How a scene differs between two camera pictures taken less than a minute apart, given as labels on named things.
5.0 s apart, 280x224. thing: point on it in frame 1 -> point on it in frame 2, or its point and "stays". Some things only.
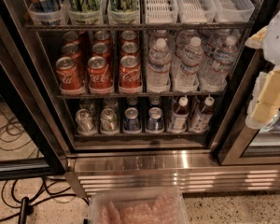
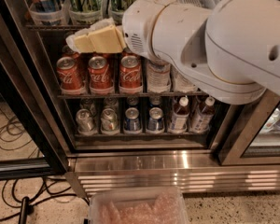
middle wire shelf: [175, 96] stays
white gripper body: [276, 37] -> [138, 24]
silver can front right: [108, 121] stays
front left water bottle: [158, 78] stays
